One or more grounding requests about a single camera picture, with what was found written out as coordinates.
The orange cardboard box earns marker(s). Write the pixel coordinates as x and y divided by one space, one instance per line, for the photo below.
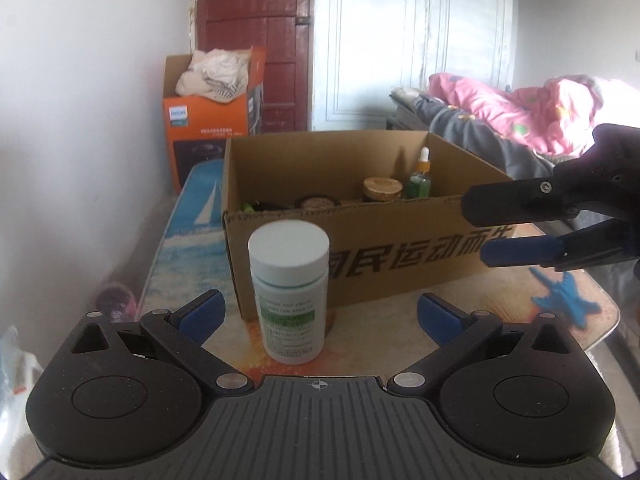
210 125

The clear plastic bag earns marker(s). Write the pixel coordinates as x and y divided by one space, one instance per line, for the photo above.
17 385

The blue starfish toy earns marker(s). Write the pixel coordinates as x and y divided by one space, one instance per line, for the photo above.
565 295

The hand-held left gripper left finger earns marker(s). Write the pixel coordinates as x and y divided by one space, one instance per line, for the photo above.
202 315

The pink round object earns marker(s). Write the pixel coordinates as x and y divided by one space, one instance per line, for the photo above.
117 300

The pink blanket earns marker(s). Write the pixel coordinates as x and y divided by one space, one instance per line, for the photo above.
525 110

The white crumpled cloth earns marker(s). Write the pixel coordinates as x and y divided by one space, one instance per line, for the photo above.
215 75

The red wooden door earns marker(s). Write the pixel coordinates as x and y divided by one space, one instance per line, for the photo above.
250 10

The white pill bottle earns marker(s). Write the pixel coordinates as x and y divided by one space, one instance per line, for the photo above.
287 280

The green dropper bottle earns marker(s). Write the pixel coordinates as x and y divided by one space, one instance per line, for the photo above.
419 185

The white wardrobe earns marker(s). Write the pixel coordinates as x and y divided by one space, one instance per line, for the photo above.
375 35

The large printed cardboard box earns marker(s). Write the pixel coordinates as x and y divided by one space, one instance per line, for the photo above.
400 265

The black jar with gold lid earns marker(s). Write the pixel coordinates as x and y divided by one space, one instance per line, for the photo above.
382 187

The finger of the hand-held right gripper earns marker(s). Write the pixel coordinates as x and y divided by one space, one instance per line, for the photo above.
515 200
515 252

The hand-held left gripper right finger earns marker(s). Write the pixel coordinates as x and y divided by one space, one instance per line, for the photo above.
437 317

